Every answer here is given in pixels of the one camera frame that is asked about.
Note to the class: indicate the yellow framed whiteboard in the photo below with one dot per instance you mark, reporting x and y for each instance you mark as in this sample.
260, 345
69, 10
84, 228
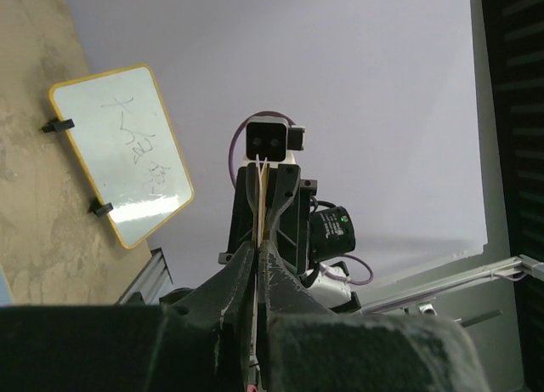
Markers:
124, 139

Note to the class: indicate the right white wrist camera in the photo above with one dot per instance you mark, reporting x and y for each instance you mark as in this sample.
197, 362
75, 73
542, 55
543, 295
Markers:
273, 139

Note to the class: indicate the gold credit card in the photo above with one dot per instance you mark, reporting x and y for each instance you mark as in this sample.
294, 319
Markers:
263, 183

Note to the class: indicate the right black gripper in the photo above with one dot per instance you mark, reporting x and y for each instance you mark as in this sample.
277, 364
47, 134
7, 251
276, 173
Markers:
272, 239

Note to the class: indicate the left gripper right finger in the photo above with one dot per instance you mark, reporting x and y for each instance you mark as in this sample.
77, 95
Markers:
303, 346

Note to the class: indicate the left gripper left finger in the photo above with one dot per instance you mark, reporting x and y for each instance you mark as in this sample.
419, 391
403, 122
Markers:
200, 343

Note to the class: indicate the black whiteboard clip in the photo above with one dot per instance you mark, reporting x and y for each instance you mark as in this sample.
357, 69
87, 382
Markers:
99, 209
58, 126

